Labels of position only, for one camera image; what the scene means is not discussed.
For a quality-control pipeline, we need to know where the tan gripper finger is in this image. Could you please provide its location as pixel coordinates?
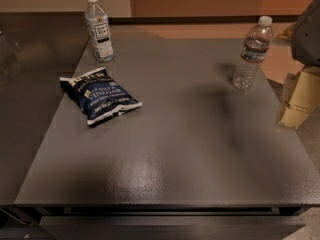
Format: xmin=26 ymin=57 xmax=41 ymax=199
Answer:
xmin=276 ymin=65 xmax=320 ymax=129
xmin=277 ymin=23 xmax=295 ymax=41

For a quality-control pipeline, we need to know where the clear water bottle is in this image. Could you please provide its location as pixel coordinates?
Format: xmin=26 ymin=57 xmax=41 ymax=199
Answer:
xmin=232 ymin=16 xmax=273 ymax=91

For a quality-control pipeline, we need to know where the blue label plastic bottle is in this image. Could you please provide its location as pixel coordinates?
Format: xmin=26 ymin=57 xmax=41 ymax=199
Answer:
xmin=85 ymin=0 xmax=114 ymax=62

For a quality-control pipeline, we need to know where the dark drawer front below table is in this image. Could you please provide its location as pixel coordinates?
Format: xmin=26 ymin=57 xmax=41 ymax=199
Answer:
xmin=40 ymin=216 xmax=305 ymax=240

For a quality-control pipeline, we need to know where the blue chip bag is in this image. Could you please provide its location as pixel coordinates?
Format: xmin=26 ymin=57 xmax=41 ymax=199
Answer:
xmin=60 ymin=67 xmax=142 ymax=126

